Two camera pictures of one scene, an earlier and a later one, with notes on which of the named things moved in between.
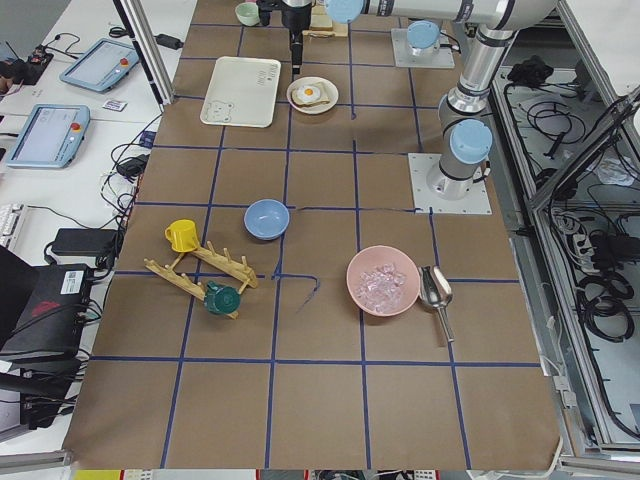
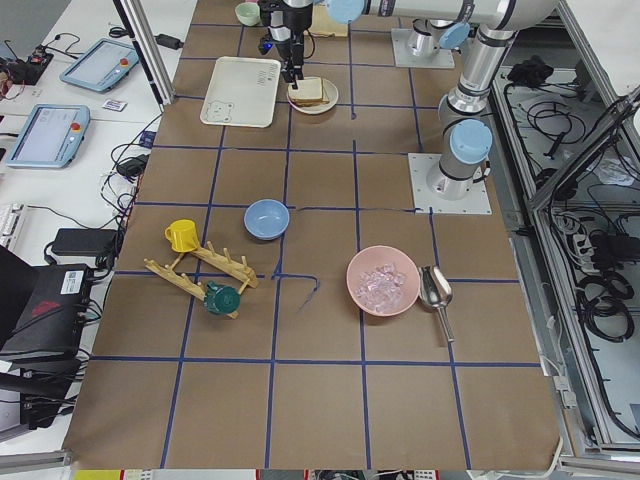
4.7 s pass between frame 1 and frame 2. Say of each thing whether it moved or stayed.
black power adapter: stayed
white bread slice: moved
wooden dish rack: stayed
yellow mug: stayed
